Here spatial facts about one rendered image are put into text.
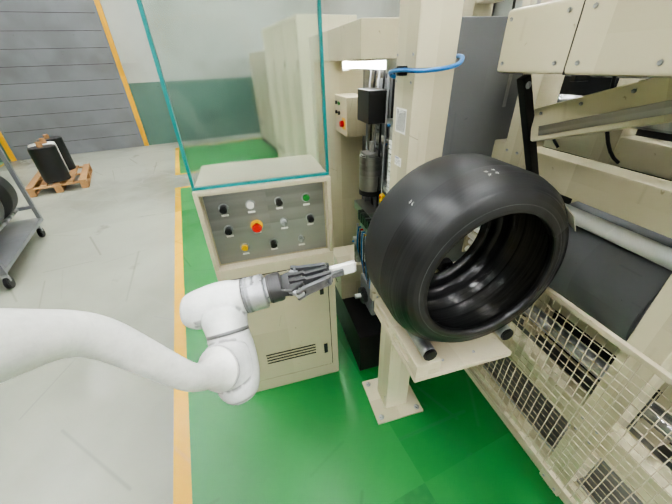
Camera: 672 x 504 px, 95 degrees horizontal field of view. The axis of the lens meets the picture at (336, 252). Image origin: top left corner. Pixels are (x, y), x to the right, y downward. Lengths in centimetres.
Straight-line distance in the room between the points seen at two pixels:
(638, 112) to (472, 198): 43
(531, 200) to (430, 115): 41
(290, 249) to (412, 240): 84
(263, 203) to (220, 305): 69
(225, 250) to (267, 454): 106
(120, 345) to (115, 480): 158
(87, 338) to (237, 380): 33
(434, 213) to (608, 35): 49
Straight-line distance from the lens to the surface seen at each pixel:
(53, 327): 53
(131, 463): 214
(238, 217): 140
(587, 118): 111
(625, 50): 92
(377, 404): 197
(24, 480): 240
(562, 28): 102
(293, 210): 140
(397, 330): 114
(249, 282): 79
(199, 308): 80
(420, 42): 104
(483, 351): 124
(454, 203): 77
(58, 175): 683
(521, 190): 85
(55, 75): 971
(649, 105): 103
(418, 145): 107
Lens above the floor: 168
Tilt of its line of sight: 32 degrees down
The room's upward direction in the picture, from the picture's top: 2 degrees counter-clockwise
